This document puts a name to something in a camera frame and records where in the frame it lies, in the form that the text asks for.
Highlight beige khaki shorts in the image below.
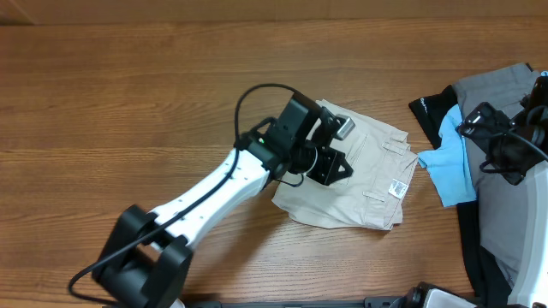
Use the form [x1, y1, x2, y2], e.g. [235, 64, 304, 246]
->
[272, 99, 418, 230]

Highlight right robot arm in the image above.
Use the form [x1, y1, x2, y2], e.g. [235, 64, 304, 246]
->
[454, 74, 547, 307]

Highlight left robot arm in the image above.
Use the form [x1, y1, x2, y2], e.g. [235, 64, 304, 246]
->
[91, 107, 354, 308]

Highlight grey trousers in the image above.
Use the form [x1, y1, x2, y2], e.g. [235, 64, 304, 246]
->
[453, 63, 539, 287]

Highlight light blue garment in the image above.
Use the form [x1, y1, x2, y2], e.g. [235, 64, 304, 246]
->
[417, 70, 548, 209]

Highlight black garment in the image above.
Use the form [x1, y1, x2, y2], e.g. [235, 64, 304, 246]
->
[409, 84, 528, 307]

